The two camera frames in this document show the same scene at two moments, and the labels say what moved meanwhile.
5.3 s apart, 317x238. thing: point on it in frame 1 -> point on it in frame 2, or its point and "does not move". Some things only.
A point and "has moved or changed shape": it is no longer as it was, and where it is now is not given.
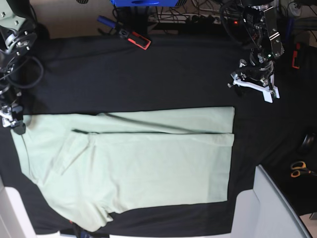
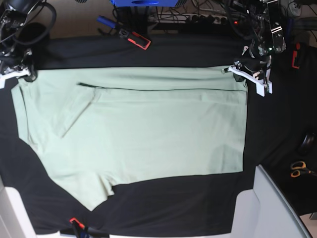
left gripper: [11, 113] -> [17, 59]
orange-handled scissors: [299, 168] does not move
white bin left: [14, 220] does not move
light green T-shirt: [88, 166] has moved or changed shape
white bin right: [263, 212] does not move
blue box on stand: [144, 3] does not move
